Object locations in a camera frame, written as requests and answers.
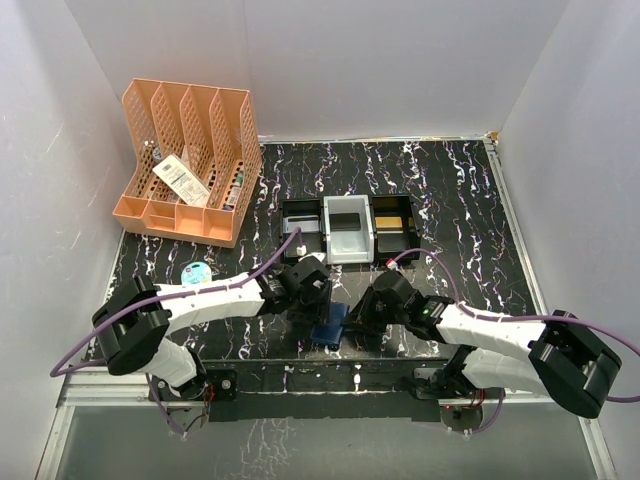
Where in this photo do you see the silver card in bin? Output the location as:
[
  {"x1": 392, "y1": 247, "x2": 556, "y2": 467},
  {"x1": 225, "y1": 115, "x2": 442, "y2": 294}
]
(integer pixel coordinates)
[{"x1": 282, "y1": 215, "x2": 321, "y2": 235}]

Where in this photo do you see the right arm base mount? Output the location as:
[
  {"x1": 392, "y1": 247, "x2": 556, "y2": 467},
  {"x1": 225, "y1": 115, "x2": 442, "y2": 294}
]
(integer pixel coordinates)
[{"x1": 393, "y1": 367, "x2": 503, "y2": 400}]

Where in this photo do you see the black card in bin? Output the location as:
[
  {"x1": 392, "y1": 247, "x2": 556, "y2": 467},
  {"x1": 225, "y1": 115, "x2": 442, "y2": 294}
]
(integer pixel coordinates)
[{"x1": 329, "y1": 212, "x2": 361, "y2": 231}]

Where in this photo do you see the round teal tape roll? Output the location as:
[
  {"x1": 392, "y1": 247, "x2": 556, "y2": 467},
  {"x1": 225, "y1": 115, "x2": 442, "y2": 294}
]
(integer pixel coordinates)
[{"x1": 181, "y1": 261, "x2": 212, "y2": 285}]

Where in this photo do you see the white labelled paper packet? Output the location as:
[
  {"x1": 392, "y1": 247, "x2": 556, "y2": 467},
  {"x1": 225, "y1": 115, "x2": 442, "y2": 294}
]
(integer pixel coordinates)
[{"x1": 153, "y1": 154, "x2": 210, "y2": 208}]

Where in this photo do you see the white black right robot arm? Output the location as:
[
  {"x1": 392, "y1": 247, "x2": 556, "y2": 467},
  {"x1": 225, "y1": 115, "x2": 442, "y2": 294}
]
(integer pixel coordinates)
[{"x1": 345, "y1": 271, "x2": 622, "y2": 419}]

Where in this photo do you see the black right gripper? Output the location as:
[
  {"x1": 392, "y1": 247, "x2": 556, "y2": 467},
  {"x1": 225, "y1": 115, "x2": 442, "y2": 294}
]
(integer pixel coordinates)
[{"x1": 342, "y1": 285, "x2": 408, "y2": 334}]

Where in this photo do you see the white middle bin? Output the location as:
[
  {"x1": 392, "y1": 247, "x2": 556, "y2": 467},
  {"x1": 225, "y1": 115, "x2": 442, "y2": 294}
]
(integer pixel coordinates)
[{"x1": 322, "y1": 195, "x2": 374, "y2": 265}]

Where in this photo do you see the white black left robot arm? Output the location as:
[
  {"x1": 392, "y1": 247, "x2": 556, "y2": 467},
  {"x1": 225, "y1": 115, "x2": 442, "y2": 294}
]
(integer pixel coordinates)
[{"x1": 92, "y1": 255, "x2": 330, "y2": 400}]

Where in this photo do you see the black left bin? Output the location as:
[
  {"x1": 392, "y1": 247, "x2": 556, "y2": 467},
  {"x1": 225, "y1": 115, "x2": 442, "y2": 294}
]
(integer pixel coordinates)
[{"x1": 280, "y1": 198, "x2": 327, "y2": 265}]

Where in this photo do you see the orange plastic file organizer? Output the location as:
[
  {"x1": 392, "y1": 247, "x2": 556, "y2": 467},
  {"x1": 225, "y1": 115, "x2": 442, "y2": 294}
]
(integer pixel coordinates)
[{"x1": 113, "y1": 79, "x2": 262, "y2": 248}]

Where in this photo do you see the gold card in bin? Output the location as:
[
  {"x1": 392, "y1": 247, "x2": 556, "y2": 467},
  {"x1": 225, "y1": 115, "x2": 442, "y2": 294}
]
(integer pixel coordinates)
[{"x1": 375, "y1": 216, "x2": 403, "y2": 232}]

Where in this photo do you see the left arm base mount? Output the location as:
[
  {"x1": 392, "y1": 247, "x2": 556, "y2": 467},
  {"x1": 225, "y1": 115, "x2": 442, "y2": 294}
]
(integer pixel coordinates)
[{"x1": 151, "y1": 363, "x2": 238, "y2": 403}]

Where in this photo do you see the black right bin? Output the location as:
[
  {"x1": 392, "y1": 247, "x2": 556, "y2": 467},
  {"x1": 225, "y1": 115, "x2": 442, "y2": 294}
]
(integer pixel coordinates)
[{"x1": 371, "y1": 194, "x2": 421, "y2": 266}]

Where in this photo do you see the black bin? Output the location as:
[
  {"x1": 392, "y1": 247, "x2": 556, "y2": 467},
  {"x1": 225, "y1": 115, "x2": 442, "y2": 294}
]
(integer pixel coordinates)
[
  {"x1": 371, "y1": 194, "x2": 421, "y2": 266},
  {"x1": 280, "y1": 198, "x2": 327, "y2": 265}
]

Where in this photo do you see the blue card holder wallet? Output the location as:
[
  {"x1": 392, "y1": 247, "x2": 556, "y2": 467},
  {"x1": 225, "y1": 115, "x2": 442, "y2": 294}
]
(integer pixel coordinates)
[{"x1": 310, "y1": 302, "x2": 349, "y2": 350}]

